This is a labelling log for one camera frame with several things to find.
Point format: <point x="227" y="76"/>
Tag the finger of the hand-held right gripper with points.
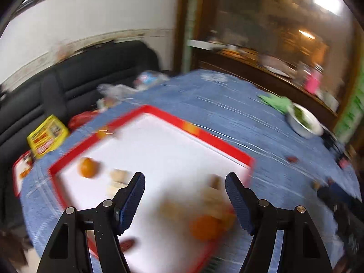
<point x="337" y="190"/>
<point x="351" y="219"/>

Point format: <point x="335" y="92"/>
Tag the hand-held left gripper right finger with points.
<point x="240" y="202"/>

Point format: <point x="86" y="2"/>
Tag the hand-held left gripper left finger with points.
<point x="130" y="202"/>

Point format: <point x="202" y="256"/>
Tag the beige chunk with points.
<point x="118" y="175"/>
<point x="113" y="189"/>
<point x="213" y="200"/>
<point x="172" y="210"/>

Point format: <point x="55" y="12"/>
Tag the brown longan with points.
<point x="315" y="185"/>
<point x="216" y="182"/>

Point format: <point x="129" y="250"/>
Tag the large orange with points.
<point x="206" y="227"/>

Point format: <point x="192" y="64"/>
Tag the red date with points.
<point x="293" y="159"/>
<point x="128" y="244"/>

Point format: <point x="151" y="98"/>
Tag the small orange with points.
<point x="88" y="168"/>

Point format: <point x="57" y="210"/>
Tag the red and white box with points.
<point x="159" y="153"/>

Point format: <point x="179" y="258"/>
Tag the white bowl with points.
<point x="305" y="130"/>

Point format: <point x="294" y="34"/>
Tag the green leafy vegetables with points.
<point x="302" y="117"/>

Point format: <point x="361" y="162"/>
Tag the blue plaid tablecloth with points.
<point x="227" y="111"/>

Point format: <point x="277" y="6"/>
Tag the red plastic bag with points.
<point x="82" y="120"/>

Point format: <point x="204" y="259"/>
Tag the yellow packet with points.
<point x="48" y="136"/>

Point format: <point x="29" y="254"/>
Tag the crumpled clear plastic bag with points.
<point x="116" y="93"/>

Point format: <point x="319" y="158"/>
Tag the red white packet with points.
<point x="24" y="173"/>

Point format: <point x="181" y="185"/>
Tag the blue and white packet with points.
<point x="149" y="79"/>

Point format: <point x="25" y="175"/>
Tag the black sofa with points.
<point x="71" y="74"/>

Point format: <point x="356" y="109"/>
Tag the white flat board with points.
<point x="200" y="44"/>

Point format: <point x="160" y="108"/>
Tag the wooden cabinet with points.
<point x="270" y="34"/>

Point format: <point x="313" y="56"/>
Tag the bamboo wall sticker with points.
<point x="351" y="113"/>

